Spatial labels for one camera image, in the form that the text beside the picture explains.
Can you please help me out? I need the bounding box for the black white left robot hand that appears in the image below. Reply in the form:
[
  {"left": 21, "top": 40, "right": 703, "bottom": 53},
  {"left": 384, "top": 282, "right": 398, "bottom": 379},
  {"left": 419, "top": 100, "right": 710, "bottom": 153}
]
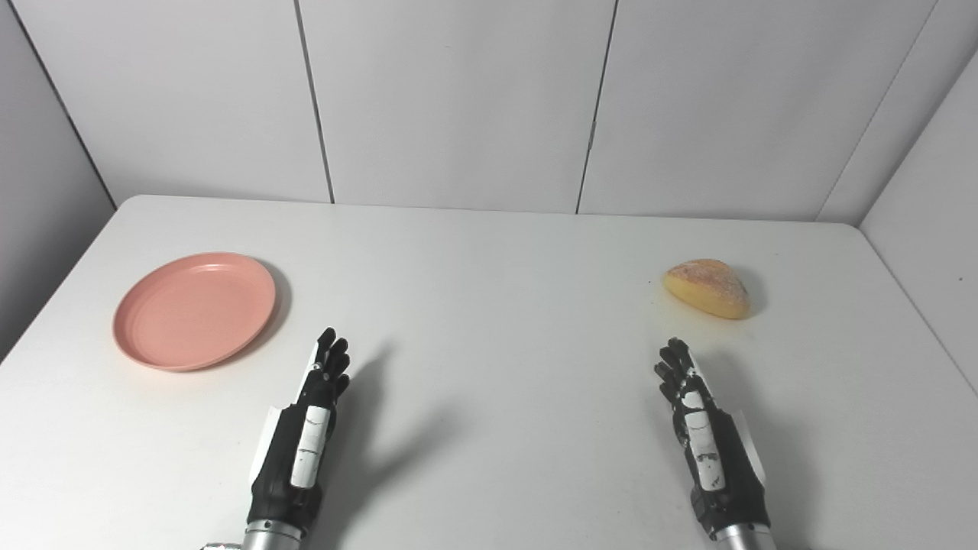
[{"left": 246, "top": 327, "right": 352, "bottom": 535}]

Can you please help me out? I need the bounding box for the pink round plate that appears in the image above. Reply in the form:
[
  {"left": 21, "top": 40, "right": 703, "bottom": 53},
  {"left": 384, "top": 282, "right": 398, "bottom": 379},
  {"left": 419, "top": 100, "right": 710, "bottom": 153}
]
[{"left": 112, "top": 252, "right": 277, "bottom": 373}]

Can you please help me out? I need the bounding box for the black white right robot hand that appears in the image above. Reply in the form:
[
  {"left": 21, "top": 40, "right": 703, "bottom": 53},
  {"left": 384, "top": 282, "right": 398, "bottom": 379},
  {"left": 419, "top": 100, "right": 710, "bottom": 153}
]
[{"left": 653, "top": 338, "right": 771, "bottom": 539}]

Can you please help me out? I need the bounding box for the golden bread roll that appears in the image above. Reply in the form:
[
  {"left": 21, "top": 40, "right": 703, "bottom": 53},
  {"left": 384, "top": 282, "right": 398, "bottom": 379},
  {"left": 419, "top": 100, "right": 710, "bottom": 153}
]
[{"left": 662, "top": 258, "right": 752, "bottom": 320}]

